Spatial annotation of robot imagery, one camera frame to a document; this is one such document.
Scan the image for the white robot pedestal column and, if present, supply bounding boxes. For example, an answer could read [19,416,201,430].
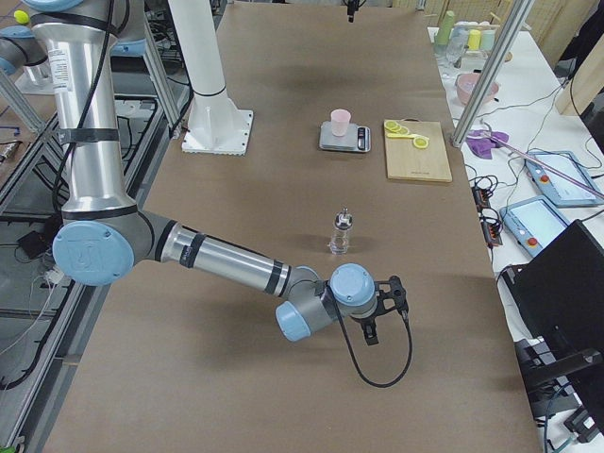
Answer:
[169,0,254,156]

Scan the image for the purple cloth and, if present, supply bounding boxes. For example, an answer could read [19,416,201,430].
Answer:
[466,130,510,159]

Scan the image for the near blue teach pendant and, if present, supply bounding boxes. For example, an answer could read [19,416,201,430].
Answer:
[499,195,570,258]

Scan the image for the single lemon slice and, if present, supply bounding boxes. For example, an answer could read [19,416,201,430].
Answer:
[412,136,429,149]

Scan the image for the metal grabber stick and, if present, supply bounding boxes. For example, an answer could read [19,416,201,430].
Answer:
[480,123,604,199]

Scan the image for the yellow cup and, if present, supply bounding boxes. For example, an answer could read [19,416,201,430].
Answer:
[467,29,481,51]

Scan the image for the green tall cup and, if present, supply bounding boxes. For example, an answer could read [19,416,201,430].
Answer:
[434,10,456,47]

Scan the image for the silver digital kitchen scale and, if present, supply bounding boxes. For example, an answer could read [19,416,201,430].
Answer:
[319,121,372,153]

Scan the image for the black laptop computer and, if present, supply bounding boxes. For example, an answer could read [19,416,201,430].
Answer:
[503,220,603,428]

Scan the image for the lemon slice on board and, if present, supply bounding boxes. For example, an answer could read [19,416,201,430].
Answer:
[384,120,401,132]

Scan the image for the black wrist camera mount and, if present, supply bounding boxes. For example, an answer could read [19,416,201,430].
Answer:
[374,276,409,319]

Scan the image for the pink bowl with clear pieces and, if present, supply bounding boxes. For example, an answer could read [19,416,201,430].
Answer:
[455,73,500,106]

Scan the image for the black power strip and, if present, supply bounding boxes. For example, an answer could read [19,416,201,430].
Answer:
[472,186,503,248]

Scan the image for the glass sauce bottle metal spout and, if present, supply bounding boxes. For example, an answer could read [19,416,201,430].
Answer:
[329,207,353,255]

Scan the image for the wooden cutting board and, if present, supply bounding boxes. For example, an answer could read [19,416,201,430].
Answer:
[383,119,452,183]

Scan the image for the far blue teach pendant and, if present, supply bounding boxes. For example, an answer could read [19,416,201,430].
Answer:
[525,151,603,208]

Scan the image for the aluminium frame post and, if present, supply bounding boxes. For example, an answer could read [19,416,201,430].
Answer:
[451,0,534,148]

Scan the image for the yellow plastic knife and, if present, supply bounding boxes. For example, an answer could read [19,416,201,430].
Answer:
[386,132,429,141]

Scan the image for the blue teach pendant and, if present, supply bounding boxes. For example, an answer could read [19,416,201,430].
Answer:
[499,195,570,258]
[525,151,603,208]

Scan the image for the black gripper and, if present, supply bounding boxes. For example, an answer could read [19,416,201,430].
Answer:
[354,316,379,345]
[344,0,359,23]

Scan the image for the pink plastic cup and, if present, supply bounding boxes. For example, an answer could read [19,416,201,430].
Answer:
[330,109,351,137]

